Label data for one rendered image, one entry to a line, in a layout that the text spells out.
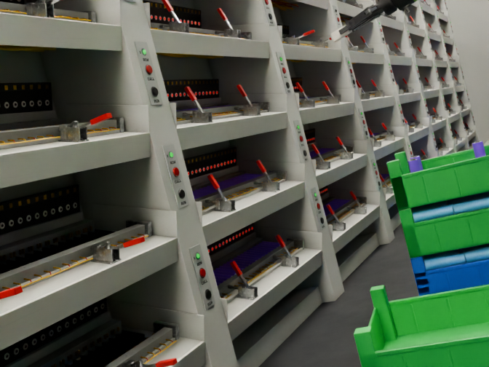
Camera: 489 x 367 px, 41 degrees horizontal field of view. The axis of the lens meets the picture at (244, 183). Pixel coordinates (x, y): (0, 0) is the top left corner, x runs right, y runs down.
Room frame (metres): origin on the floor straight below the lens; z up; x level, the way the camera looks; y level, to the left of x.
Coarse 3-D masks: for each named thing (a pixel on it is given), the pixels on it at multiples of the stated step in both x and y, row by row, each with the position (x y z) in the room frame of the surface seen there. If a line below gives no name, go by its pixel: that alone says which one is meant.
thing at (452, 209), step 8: (488, 192) 1.07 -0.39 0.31; (448, 200) 1.19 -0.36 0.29; (456, 200) 1.07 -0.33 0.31; (464, 200) 1.05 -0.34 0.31; (472, 200) 1.02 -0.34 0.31; (480, 200) 1.02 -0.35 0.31; (488, 200) 1.01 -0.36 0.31; (416, 208) 1.09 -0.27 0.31; (424, 208) 1.07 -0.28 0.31; (432, 208) 1.05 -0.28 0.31; (440, 208) 1.04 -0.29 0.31; (448, 208) 1.03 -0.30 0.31; (456, 208) 1.03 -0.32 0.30; (464, 208) 1.02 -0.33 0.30; (472, 208) 1.02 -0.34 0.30; (480, 208) 1.02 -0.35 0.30; (416, 216) 1.05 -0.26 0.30; (424, 216) 1.04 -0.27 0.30; (432, 216) 1.04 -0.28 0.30; (440, 216) 1.04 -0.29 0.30
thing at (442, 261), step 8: (464, 248) 1.07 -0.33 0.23; (472, 248) 1.05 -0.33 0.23; (480, 248) 1.04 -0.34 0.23; (488, 248) 1.02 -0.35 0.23; (424, 256) 1.09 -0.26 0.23; (432, 256) 1.07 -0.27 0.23; (440, 256) 1.06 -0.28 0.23; (448, 256) 1.04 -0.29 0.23; (456, 256) 1.03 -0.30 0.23; (464, 256) 1.07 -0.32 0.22; (472, 256) 1.03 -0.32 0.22; (480, 256) 1.02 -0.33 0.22; (488, 256) 1.02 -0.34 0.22; (432, 264) 1.04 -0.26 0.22; (440, 264) 1.04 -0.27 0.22; (448, 264) 1.04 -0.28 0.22; (456, 264) 1.04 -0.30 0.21
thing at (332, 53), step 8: (280, 32) 1.92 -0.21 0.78; (304, 40) 2.52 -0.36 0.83; (312, 40) 2.50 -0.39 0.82; (288, 48) 1.97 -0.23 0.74; (296, 48) 2.03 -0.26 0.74; (304, 48) 2.09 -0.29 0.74; (312, 48) 2.16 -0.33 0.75; (320, 48) 2.24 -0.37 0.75; (328, 48) 2.32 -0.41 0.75; (336, 48) 2.46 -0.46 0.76; (288, 56) 1.97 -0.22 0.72; (296, 56) 2.03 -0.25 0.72; (304, 56) 2.10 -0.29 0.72; (312, 56) 2.17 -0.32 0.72; (320, 56) 2.24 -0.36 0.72; (328, 56) 2.32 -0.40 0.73; (336, 56) 2.41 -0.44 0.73
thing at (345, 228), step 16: (320, 192) 2.43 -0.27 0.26; (336, 192) 2.53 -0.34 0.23; (352, 192) 2.31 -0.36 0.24; (368, 192) 2.47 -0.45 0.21; (336, 208) 2.31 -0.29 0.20; (352, 208) 2.32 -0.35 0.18; (368, 208) 2.39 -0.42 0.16; (336, 224) 2.06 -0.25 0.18; (352, 224) 2.14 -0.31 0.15; (368, 224) 2.31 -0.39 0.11; (336, 240) 1.96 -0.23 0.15
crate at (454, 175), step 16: (400, 160) 1.22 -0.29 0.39; (432, 160) 1.21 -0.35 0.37; (448, 160) 1.21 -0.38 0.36; (464, 160) 1.20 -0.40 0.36; (480, 160) 1.00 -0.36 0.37; (400, 176) 1.04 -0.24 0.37; (416, 176) 1.04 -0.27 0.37; (432, 176) 1.03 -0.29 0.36; (448, 176) 1.02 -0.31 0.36; (464, 176) 1.01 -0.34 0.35; (480, 176) 1.01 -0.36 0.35; (400, 192) 1.04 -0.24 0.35; (416, 192) 1.04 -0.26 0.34; (432, 192) 1.03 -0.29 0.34; (448, 192) 1.02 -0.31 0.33; (464, 192) 1.01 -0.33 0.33; (480, 192) 1.01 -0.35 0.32; (400, 208) 1.05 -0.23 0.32
